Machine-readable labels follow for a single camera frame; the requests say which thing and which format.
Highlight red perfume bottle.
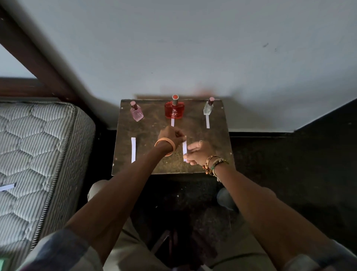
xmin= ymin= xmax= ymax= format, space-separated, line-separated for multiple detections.
xmin=164 ymin=95 xmax=186 ymax=119

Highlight person's right forearm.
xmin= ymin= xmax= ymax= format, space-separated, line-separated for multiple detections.
xmin=214 ymin=165 xmax=336 ymax=269

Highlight person's left hand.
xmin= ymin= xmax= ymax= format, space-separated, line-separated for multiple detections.
xmin=157 ymin=125 xmax=187 ymax=149

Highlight small brown table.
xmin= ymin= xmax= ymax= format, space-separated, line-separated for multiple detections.
xmin=111 ymin=99 xmax=235 ymax=176

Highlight person's right hand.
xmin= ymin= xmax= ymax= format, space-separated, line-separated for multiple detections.
xmin=183 ymin=141 xmax=217 ymax=167

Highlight orange beaded bracelet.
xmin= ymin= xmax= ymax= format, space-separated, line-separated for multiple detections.
xmin=202 ymin=155 xmax=221 ymax=176

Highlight person's left forearm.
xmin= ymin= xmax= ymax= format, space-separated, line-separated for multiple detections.
xmin=64 ymin=145 xmax=168 ymax=264

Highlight clear perfume bottle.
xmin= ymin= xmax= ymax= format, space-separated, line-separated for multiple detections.
xmin=203 ymin=97 xmax=215 ymax=115

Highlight orange wristband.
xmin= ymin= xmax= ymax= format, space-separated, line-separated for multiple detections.
xmin=155 ymin=138 xmax=176 ymax=157

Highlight green beaded bracelet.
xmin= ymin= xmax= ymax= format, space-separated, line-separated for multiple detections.
xmin=210 ymin=158 xmax=229 ymax=178

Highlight quilted grey mattress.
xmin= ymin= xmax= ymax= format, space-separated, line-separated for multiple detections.
xmin=0 ymin=101 xmax=96 ymax=271

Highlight plaid shirt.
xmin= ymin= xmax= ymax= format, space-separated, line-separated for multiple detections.
xmin=16 ymin=228 xmax=357 ymax=271

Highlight dark wooden bed frame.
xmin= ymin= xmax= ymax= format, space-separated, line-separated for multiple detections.
xmin=0 ymin=6 xmax=92 ymax=104

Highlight grey trousers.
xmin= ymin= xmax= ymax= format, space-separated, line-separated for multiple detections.
xmin=87 ymin=179 xmax=269 ymax=271

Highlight pink perfume bottle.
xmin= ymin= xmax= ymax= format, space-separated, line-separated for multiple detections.
xmin=130 ymin=101 xmax=144 ymax=122

